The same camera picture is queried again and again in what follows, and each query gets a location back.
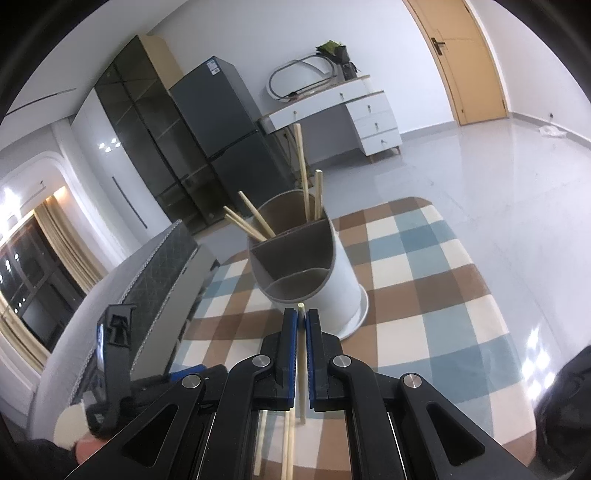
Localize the grey quilted bed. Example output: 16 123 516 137
28 219 220 439

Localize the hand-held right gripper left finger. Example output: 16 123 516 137
65 308 296 480

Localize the wooden door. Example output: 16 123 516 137
404 0 510 126

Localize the grey refrigerator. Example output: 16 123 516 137
168 55 301 217

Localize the white wardrobe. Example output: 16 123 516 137
69 88 171 268

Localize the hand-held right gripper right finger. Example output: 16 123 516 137
305 309 541 480

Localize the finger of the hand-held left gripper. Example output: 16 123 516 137
133 364 206 394
91 304 136 433

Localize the person's dark clothing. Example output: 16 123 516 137
533 344 591 480

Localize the green bag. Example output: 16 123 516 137
316 41 347 63

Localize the beige curtain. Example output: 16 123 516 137
34 194 107 296

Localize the white round utensil holder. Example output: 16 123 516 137
248 190 370 341

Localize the dark window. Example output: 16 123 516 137
0 212 88 352

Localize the white dresser desk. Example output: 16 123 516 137
257 75 402 163

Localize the checked brown blue rug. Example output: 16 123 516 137
175 196 532 480

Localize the dark glass cabinet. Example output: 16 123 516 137
95 34 222 236

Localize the oval toy track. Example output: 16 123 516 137
267 53 345 101

